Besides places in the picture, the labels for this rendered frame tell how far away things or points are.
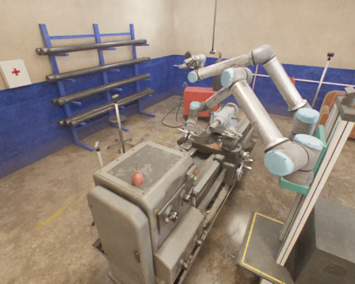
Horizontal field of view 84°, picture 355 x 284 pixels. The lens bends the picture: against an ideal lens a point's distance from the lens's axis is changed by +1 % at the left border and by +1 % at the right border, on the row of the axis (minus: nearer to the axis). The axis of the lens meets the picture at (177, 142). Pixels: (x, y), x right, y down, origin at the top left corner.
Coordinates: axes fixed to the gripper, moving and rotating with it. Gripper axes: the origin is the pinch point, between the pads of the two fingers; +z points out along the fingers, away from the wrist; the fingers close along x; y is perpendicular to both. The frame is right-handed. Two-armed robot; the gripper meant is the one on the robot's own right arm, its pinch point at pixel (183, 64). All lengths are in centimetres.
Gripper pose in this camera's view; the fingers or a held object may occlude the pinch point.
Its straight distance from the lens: 171.0
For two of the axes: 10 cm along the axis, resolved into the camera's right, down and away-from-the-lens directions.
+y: 5.6, 8.3, 0.9
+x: -6.4, 3.6, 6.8
